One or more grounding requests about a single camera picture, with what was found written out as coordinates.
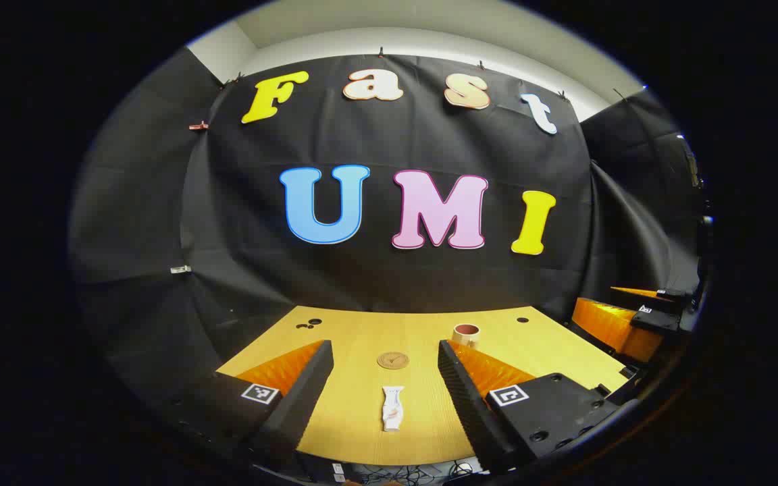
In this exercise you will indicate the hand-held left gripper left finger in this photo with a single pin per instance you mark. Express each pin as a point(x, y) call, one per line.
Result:
point(308, 385)

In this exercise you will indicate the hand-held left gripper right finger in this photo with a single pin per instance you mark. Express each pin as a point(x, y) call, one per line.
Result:
point(460, 385)

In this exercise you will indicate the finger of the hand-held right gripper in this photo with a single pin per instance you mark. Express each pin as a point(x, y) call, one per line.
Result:
point(666, 294)
point(608, 327)

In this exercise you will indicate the beige cup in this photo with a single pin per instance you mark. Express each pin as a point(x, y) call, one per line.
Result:
point(465, 335)

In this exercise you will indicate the white toothpaste tube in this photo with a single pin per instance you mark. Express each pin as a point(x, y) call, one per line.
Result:
point(393, 408)

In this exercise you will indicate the round brown coaster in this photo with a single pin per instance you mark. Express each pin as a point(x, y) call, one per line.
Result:
point(393, 360)

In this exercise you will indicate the wooden desktop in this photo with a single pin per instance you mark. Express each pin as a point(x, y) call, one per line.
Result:
point(423, 405)

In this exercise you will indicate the black backdrop cloth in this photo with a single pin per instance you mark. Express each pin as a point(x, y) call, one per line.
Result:
point(375, 277)

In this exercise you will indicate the orange cloth clip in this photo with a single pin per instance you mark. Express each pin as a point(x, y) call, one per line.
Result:
point(198, 125)

